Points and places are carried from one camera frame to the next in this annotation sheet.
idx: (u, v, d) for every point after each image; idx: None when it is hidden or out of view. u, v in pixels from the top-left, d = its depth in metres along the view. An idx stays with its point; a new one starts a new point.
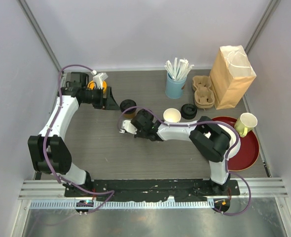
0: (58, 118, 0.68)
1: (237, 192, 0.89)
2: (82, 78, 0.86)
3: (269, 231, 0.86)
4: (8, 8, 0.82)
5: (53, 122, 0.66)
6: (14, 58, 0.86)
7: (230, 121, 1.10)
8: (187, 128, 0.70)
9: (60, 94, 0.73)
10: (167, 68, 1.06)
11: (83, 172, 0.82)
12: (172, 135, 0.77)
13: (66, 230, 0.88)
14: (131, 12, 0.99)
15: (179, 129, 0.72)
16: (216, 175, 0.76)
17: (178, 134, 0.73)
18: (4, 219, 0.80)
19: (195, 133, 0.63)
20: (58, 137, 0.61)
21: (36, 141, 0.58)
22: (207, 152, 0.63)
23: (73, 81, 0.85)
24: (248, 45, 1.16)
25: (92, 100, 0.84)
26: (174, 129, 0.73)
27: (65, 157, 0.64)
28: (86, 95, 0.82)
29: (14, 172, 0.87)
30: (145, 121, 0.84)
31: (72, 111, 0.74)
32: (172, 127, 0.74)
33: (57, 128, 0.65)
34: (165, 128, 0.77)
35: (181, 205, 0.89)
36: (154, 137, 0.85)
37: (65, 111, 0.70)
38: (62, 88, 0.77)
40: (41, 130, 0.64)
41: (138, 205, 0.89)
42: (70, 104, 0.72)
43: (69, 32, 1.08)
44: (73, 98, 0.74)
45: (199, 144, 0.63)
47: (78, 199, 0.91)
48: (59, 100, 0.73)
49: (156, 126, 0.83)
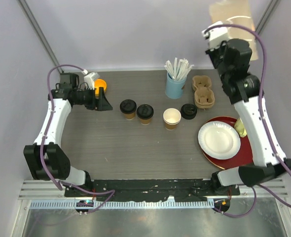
0: (52, 124, 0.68)
1: (237, 192, 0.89)
2: (72, 78, 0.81)
3: (269, 231, 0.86)
4: (8, 10, 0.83)
5: (48, 128, 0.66)
6: (14, 58, 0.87)
7: (230, 121, 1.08)
8: (270, 150, 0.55)
9: (51, 98, 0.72)
10: (167, 68, 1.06)
11: (82, 172, 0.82)
12: (246, 120, 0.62)
13: (66, 230, 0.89)
14: (130, 12, 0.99)
15: (264, 138, 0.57)
16: (226, 177, 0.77)
17: (255, 137, 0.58)
18: (5, 218, 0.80)
19: (268, 168, 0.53)
20: (54, 145, 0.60)
21: (32, 151, 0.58)
22: (251, 177, 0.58)
23: (63, 81, 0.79)
24: None
25: (85, 101, 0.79)
26: (260, 131, 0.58)
27: (64, 163, 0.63)
28: (77, 97, 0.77)
29: (15, 172, 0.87)
30: (243, 63, 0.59)
31: (65, 115, 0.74)
32: (260, 123, 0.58)
33: (53, 135, 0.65)
34: (254, 114, 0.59)
35: (181, 205, 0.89)
36: (233, 92, 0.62)
37: (58, 117, 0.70)
38: (53, 91, 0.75)
40: (36, 138, 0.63)
41: (138, 205, 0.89)
42: (62, 108, 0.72)
43: (70, 32, 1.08)
44: (65, 100, 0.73)
45: (257, 175, 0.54)
47: (78, 199, 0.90)
48: (51, 104, 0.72)
49: (248, 87, 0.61)
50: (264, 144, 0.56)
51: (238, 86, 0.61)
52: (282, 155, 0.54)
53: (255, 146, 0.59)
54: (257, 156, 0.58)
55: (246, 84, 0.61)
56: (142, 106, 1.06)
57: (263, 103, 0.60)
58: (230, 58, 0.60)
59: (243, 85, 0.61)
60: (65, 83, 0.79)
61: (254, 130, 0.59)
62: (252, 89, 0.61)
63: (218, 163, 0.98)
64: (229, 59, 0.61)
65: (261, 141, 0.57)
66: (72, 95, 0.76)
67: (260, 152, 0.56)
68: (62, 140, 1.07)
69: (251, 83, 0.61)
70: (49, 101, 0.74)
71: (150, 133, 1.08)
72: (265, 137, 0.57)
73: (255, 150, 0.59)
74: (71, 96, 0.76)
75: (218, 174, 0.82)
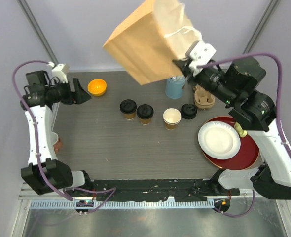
0: (40, 138, 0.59)
1: (237, 192, 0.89)
2: (42, 76, 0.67)
3: (269, 231, 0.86)
4: (8, 10, 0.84)
5: (37, 144, 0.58)
6: (14, 58, 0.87)
7: (230, 121, 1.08)
8: None
9: (27, 107, 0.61)
10: None
11: (81, 172, 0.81)
12: (263, 145, 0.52)
13: (66, 230, 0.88)
14: (130, 12, 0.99)
15: (288, 162, 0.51)
16: (228, 181, 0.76)
17: (278, 162, 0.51)
18: (4, 219, 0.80)
19: None
20: (53, 161, 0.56)
21: (31, 172, 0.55)
22: (272, 194, 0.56)
23: (31, 83, 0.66)
24: (248, 45, 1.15)
25: (61, 97, 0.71)
26: (283, 155, 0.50)
27: (66, 171, 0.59)
28: (53, 95, 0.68)
29: (14, 172, 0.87)
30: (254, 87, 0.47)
31: (50, 120, 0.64)
32: (281, 147, 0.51)
33: (46, 149, 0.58)
34: (274, 140, 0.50)
35: (181, 205, 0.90)
36: (250, 121, 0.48)
37: (44, 127, 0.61)
38: (25, 99, 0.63)
40: (29, 159, 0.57)
41: (138, 205, 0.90)
42: (45, 116, 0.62)
43: (69, 32, 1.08)
44: (44, 108, 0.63)
45: (285, 194, 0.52)
47: (78, 199, 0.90)
48: (30, 115, 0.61)
49: (265, 112, 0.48)
50: (288, 167, 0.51)
51: (257, 114, 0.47)
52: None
53: (276, 168, 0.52)
54: (279, 178, 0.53)
55: (263, 109, 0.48)
56: (142, 106, 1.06)
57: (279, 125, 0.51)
58: (238, 82, 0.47)
59: (260, 112, 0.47)
60: (35, 84, 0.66)
61: (274, 154, 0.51)
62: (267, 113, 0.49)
63: (218, 163, 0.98)
64: (237, 84, 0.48)
65: (285, 165, 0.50)
66: (49, 96, 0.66)
67: (286, 176, 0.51)
68: (62, 140, 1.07)
69: (267, 105, 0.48)
70: (26, 111, 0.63)
71: (151, 133, 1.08)
72: (288, 159, 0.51)
73: (276, 173, 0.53)
74: (49, 96, 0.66)
75: (219, 180, 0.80)
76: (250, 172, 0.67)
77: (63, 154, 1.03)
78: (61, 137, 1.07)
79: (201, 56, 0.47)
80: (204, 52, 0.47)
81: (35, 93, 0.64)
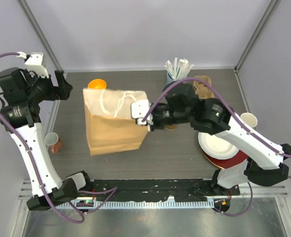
0: (40, 166, 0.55)
1: (237, 192, 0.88)
2: (19, 80, 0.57)
3: (269, 232, 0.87)
4: (8, 10, 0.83)
5: (38, 174, 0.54)
6: (14, 58, 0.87)
7: None
8: (273, 153, 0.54)
9: (14, 131, 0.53)
10: (167, 68, 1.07)
11: (80, 174, 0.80)
12: (235, 141, 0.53)
13: (67, 230, 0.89)
14: (129, 12, 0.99)
15: (264, 148, 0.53)
16: (226, 180, 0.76)
17: (256, 152, 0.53)
18: (4, 219, 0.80)
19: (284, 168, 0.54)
20: (60, 189, 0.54)
21: (38, 201, 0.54)
22: (267, 180, 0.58)
23: (8, 91, 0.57)
24: (248, 45, 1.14)
25: (44, 95, 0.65)
26: (256, 143, 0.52)
27: (73, 189, 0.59)
28: (36, 96, 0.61)
29: (14, 172, 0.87)
30: (194, 98, 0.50)
31: (43, 139, 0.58)
32: (251, 137, 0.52)
33: (50, 178, 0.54)
34: (241, 134, 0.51)
35: (181, 205, 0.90)
36: (211, 127, 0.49)
37: (39, 151, 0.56)
38: (7, 117, 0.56)
40: (32, 190, 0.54)
41: (138, 205, 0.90)
42: (37, 138, 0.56)
43: (69, 32, 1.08)
44: (33, 128, 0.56)
45: (277, 178, 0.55)
47: (78, 199, 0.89)
48: (19, 139, 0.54)
49: (219, 113, 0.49)
50: (266, 151, 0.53)
51: (212, 119, 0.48)
52: (276, 147, 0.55)
53: (255, 156, 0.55)
54: (263, 162, 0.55)
55: (215, 112, 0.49)
56: None
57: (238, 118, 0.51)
58: (178, 101, 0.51)
59: (214, 115, 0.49)
60: (13, 90, 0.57)
61: (247, 146, 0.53)
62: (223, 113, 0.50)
63: (218, 163, 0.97)
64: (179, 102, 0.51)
65: (262, 151, 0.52)
66: (34, 105, 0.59)
67: (268, 161, 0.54)
68: (62, 140, 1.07)
69: (219, 107, 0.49)
70: (12, 134, 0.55)
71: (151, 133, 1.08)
72: (262, 144, 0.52)
73: (258, 160, 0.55)
74: (34, 104, 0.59)
75: (218, 181, 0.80)
76: (243, 166, 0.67)
77: (63, 154, 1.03)
78: (61, 138, 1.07)
79: (143, 113, 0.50)
80: (141, 107, 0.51)
81: (17, 107, 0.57)
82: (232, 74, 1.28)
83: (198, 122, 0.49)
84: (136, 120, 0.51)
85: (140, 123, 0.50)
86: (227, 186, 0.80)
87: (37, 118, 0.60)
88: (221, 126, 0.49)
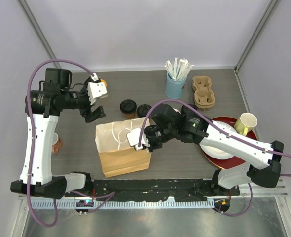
0: (37, 156, 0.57)
1: (237, 192, 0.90)
2: (62, 77, 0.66)
3: (269, 231, 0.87)
4: (8, 10, 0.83)
5: (32, 162, 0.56)
6: (14, 58, 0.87)
7: (230, 121, 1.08)
8: (260, 151, 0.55)
9: (30, 114, 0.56)
10: (167, 68, 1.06)
11: (82, 175, 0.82)
12: (219, 146, 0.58)
13: (66, 230, 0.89)
14: (130, 12, 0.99)
15: (247, 148, 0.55)
16: (227, 180, 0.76)
17: (240, 152, 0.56)
18: (4, 219, 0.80)
19: (275, 165, 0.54)
20: (43, 186, 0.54)
21: (19, 187, 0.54)
22: (267, 180, 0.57)
23: (49, 81, 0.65)
24: (248, 45, 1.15)
25: (78, 106, 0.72)
26: (238, 144, 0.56)
27: (56, 191, 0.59)
28: (67, 100, 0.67)
29: (14, 172, 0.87)
30: (173, 115, 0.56)
31: (51, 132, 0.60)
32: (232, 139, 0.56)
33: (39, 171, 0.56)
34: (220, 138, 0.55)
35: (181, 205, 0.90)
36: (191, 138, 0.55)
37: (43, 143, 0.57)
38: (30, 100, 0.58)
40: (20, 174, 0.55)
41: (138, 205, 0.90)
42: (46, 131, 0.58)
43: (69, 32, 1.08)
44: (47, 120, 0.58)
45: (271, 176, 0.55)
47: (78, 199, 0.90)
48: (31, 125, 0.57)
49: (198, 124, 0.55)
50: (250, 151, 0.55)
51: (190, 130, 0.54)
52: (265, 145, 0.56)
53: (244, 157, 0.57)
54: (253, 162, 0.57)
55: (193, 123, 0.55)
56: (142, 106, 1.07)
57: (217, 124, 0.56)
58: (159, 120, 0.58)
59: (192, 127, 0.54)
60: (53, 82, 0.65)
61: (230, 148, 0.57)
62: (202, 123, 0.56)
63: (218, 163, 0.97)
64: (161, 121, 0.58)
65: (245, 151, 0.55)
66: (57, 99, 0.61)
67: (256, 160, 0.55)
68: (62, 139, 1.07)
69: (196, 119, 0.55)
70: (27, 117, 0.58)
71: None
72: (245, 144, 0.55)
73: (249, 160, 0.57)
74: (58, 99, 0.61)
75: (218, 181, 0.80)
76: (245, 167, 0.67)
77: (63, 154, 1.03)
78: (61, 137, 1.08)
79: (137, 139, 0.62)
80: (134, 137, 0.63)
81: (42, 95, 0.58)
82: (232, 74, 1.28)
83: (180, 135, 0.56)
84: (134, 146, 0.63)
85: (138, 148, 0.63)
86: (227, 186, 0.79)
87: (54, 112, 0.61)
88: (199, 135, 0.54)
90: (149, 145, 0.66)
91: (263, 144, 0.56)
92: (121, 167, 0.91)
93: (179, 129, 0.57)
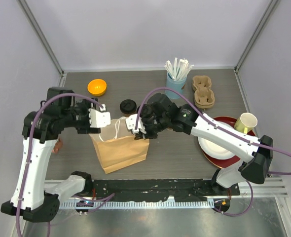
0: (28, 180, 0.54)
1: (237, 192, 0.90)
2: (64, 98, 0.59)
3: (269, 231, 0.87)
4: (8, 10, 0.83)
5: (23, 187, 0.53)
6: (14, 58, 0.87)
7: (230, 121, 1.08)
8: (245, 143, 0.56)
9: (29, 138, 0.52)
10: (167, 68, 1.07)
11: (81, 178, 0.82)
12: (208, 137, 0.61)
13: (66, 229, 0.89)
14: (130, 12, 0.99)
15: (233, 139, 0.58)
16: (226, 180, 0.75)
17: (227, 143, 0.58)
18: (4, 219, 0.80)
19: (258, 158, 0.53)
20: (31, 213, 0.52)
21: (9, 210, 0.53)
22: (252, 175, 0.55)
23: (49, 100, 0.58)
24: (248, 45, 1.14)
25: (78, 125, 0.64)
26: (224, 135, 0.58)
27: (48, 214, 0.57)
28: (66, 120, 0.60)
29: (14, 172, 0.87)
30: (168, 105, 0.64)
31: (47, 156, 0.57)
32: (218, 131, 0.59)
33: (30, 197, 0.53)
34: (206, 128, 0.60)
35: (181, 205, 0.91)
36: (181, 127, 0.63)
37: (36, 169, 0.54)
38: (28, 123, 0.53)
40: (12, 197, 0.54)
41: (138, 205, 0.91)
42: (40, 155, 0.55)
43: (69, 32, 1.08)
44: (42, 145, 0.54)
45: (255, 168, 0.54)
47: (78, 199, 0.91)
48: (26, 148, 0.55)
49: (189, 115, 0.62)
50: (235, 142, 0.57)
51: (180, 119, 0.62)
52: (252, 139, 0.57)
53: (232, 149, 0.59)
54: (240, 154, 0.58)
55: (184, 114, 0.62)
56: None
57: (206, 116, 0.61)
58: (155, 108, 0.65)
59: (183, 117, 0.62)
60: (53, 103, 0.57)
61: (218, 139, 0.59)
62: (194, 115, 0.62)
63: (218, 163, 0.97)
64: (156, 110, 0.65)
65: (231, 142, 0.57)
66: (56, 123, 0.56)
67: (241, 151, 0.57)
68: (62, 139, 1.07)
69: (189, 111, 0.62)
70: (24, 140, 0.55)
71: None
72: (231, 136, 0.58)
73: (236, 152, 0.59)
74: (56, 123, 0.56)
75: (217, 180, 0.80)
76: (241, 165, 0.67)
77: (63, 154, 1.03)
78: (61, 137, 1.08)
79: (134, 123, 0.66)
80: (132, 120, 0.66)
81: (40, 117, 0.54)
82: (232, 74, 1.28)
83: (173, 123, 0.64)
84: (131, 130, 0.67)
85: (134, 131, 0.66)
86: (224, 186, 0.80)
87: (52, 136, 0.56)
88: (187, 126, 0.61)
90: (145, 133, 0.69)
91: (251, 138, 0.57)
92: (120, 160, 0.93)
93: (172, 118, 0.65)
